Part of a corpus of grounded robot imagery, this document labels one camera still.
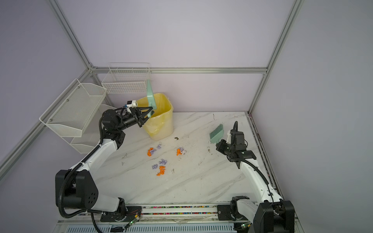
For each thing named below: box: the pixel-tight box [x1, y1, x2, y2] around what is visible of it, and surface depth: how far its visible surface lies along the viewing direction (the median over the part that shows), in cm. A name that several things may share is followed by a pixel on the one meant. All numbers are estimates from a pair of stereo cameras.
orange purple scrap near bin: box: [147, 143, 162, 157], surface depth 97 cm
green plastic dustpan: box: [146, 79, 157, 118], surface depth 73 cm
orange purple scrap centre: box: [176, 147, 187, 156], surface depth 97 cm
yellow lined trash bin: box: [135, 93, 174, 141], surface depth 92 cm
